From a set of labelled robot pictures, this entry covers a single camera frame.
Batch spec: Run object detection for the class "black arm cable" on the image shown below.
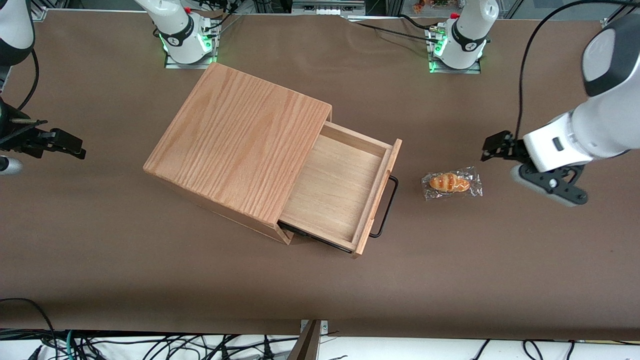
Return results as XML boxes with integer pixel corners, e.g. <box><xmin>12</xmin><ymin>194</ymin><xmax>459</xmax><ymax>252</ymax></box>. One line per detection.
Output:
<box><xmin>515</xmin><ymin>0</ymin><xmax>640</xmax><ymax>141</ymax></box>
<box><xmin>16</xmin><ymin>49</ymin><xmax>40</xmax><ymax>112</ymax></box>

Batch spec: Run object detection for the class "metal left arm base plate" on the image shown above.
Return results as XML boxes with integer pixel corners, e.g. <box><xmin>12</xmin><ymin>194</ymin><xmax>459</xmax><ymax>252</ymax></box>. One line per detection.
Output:
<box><xmin>428</xmin><ymin>30</ymin><xmax>482</xmax><ymax>75</ymax></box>

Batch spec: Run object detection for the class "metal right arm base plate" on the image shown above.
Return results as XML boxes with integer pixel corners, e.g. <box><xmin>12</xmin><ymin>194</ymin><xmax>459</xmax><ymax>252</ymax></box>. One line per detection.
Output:
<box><xmin>164</xmin><ymin>35</ymin><xmax>221</xmax><ymax>70</ymax></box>

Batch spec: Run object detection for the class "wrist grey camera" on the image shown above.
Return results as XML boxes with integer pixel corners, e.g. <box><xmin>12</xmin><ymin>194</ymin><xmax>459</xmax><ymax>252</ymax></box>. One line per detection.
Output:
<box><xmin>0</xmin><ymin>156</ymin><xmax>24</xmax><ymax>176</ymax></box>
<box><xmin>510</xmin><ymin>162</ymin><xmax>590</xmax><ymax>208</ymax></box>

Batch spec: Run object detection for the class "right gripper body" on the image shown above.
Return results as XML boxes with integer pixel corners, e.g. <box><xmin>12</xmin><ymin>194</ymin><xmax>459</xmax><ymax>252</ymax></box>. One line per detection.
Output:
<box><xmin>0</xmin><ymin>97</ymin><xmax>49</xmax><ymax>152</ymax></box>

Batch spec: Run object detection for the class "black base cable bundle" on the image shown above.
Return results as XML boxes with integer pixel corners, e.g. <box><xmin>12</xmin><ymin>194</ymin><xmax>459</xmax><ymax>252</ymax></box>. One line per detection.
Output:
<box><xmin>192</xmin><ymin>0</ymin><xmax>242</xmax><ymax>39</ymax></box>

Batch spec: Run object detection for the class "wooden pull-out drawer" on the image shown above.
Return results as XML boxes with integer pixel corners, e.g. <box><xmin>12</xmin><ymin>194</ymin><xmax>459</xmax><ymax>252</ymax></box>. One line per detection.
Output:
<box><xmin>277</xmin><ymin>120</ymin><xmax>404</xmax><ymax>260</ymax></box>

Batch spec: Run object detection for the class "bread roll in clear wrapper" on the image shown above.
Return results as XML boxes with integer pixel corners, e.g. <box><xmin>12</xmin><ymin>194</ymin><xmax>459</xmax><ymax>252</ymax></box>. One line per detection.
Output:
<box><xmin>421</xmin><ymin>166</ymin><xmax>484</xmax><ymax>202</ymax></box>

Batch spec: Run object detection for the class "grey equipment box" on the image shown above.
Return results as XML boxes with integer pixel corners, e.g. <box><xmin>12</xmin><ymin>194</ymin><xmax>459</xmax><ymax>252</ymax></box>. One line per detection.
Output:
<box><xmin>291</xmin><ymin>0</ymin><xmax>366</xmax><ymax>16</ymax></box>

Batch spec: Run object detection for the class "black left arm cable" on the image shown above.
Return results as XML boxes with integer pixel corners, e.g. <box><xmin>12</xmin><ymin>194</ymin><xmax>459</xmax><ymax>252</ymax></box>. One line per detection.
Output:
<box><xmin>515</xmin><ymin>0</ymin><xmax>640</xmax><ymax>141</ymax></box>

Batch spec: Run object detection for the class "black metal drawer handle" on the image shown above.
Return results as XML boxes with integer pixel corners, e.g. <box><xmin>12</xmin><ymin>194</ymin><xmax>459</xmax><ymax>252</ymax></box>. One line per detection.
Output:
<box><xmin>368</xmin><ymin>174</ymin><xmax>400</xmax><ymax>239</ymax></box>

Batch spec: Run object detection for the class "long black table cable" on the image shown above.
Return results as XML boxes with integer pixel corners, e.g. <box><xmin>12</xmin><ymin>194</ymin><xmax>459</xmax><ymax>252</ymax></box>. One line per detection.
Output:
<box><xmin>342</xmin><ymin>16</ymin><xmax>441</xmax><ymax>44</ymax></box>

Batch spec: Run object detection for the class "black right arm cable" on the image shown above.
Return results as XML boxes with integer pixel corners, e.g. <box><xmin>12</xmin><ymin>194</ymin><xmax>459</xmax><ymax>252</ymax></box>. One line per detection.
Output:
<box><xmin>16</xmin><ymin>49</ymin><xmax>40</xmax><ymax>112</ymax></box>

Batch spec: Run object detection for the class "light wooden drawer cabinet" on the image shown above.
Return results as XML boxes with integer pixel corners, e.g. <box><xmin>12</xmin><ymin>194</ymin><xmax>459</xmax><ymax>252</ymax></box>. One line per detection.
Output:
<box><xmin>143</xmin><ymin>62</ymin><xmax>333</xmax><ymax>246</ymax></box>

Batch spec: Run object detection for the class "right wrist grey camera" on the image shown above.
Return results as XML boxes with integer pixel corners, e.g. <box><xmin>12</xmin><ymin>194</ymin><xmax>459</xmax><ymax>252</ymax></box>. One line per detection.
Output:
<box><xmin>0</xmin><ymin>156</ymin><xmax>24</xmax><ymax>176</ymax></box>

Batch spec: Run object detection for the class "brown camera stand bar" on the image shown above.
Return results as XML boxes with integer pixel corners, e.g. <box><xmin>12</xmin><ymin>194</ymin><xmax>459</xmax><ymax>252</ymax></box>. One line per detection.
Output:
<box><xmin>287</xmin><ymin>320</ymin><xmax>321</xmax><ymax>360</ymax></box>

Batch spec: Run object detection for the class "short black table cable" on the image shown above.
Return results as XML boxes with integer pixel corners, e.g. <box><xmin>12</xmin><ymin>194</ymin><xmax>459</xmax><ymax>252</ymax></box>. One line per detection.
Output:
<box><xmin>397</xmin><ymin>14</ymin><xmax>446</xmax><ymax>32</ymax></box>

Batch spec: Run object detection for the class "metal stand bracket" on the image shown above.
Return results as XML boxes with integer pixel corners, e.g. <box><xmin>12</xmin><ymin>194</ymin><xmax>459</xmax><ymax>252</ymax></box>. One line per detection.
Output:
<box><xmin>300</xmin><ymin>319</ymin><xmax>329</xmax><ymax>337</ymax></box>

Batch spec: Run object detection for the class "black looped cable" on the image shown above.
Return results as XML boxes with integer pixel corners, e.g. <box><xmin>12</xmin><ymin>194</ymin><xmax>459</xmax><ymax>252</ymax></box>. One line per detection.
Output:
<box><xmin>0</xmin><ymin>298</ymin><xmax>57</xmax><ymax>360</ymax></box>

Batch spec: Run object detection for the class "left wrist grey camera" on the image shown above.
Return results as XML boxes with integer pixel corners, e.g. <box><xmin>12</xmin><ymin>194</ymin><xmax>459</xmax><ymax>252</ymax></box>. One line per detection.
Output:
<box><xmin>510</xmin><ymin>162</ymin><xmax>590</xmax><ymax>208</ymax></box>

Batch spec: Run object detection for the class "black drawer slide rail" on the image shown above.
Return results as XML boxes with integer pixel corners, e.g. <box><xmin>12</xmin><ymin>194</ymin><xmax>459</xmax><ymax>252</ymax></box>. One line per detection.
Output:
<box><xmin>278</xmin><ymin>221</ymin><xmax>353</xmax><ymax>254</ymax></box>

